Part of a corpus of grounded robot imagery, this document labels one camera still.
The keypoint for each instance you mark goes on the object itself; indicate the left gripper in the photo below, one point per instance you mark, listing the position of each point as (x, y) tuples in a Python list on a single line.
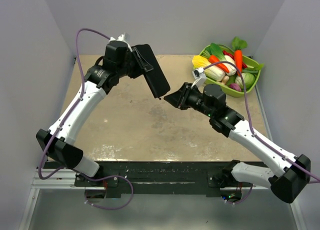
[(139, 71)]

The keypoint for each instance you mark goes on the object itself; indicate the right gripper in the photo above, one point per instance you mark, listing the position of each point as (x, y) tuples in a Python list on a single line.
[(180, 98)]

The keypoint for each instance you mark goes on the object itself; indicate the black tool case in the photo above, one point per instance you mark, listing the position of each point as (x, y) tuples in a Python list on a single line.
[(155, 79)]

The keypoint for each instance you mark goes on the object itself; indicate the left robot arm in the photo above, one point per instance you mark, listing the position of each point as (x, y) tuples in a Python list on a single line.
[(58, 141)]

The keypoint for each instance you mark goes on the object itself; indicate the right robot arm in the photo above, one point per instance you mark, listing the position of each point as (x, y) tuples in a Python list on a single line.
[(233, 125)]

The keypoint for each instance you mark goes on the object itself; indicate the toy napa cabbage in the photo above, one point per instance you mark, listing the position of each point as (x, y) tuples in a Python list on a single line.
[(213, 72)]

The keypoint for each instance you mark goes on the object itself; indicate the toy mushroom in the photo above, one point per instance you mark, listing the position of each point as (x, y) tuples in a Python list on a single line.
[(225, 80)]

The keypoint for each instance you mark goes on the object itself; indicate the green vegetable tray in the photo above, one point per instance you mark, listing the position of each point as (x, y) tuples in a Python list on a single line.
[(253, 67)]

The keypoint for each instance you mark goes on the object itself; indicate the toy purple onion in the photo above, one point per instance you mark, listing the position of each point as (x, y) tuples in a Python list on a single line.
[(235, 87)]

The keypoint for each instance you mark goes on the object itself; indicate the toy bok choy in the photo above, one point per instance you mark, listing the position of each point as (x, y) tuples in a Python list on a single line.
[(216, 55)]

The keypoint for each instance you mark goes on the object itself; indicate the toy green cabbage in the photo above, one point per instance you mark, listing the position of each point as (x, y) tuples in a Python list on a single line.
[(247, 78)]

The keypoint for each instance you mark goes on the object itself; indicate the toy red chili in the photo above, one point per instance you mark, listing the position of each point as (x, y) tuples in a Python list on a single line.
[(232, 57)]

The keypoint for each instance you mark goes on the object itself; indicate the toy carrot right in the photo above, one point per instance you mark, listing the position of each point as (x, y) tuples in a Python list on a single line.
[(238, 45)]

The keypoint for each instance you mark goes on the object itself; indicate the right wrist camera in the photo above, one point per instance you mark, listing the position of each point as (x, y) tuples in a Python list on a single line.
[(199, 77)]

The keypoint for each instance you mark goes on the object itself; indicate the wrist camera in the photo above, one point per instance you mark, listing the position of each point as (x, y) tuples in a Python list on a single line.
[(199, 77), (122, 38)]

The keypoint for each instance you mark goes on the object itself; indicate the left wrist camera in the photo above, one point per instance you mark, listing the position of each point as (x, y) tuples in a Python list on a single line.
[(122, 38)]

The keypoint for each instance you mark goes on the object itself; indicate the aluminium rail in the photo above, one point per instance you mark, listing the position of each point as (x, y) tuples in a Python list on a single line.
[(50, 177)]

